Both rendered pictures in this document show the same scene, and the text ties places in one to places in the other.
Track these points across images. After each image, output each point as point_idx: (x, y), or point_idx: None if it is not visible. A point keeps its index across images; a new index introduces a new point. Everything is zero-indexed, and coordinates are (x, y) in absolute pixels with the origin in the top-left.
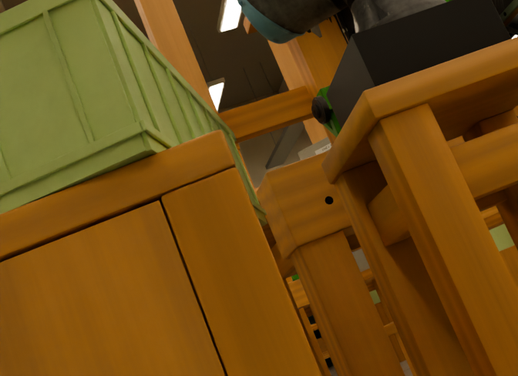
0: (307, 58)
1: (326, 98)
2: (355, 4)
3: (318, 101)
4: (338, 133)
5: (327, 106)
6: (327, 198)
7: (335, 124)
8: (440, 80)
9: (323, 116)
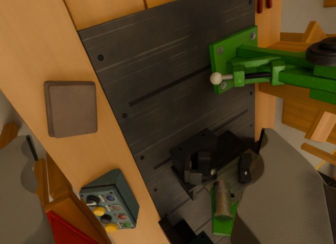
0: None
1: (335, 69)
2: None
3: (335, 55)
4: (286, 56)
5: (314, 62)
6: None
7: (299, 60)
8: None
9: (309, 49)
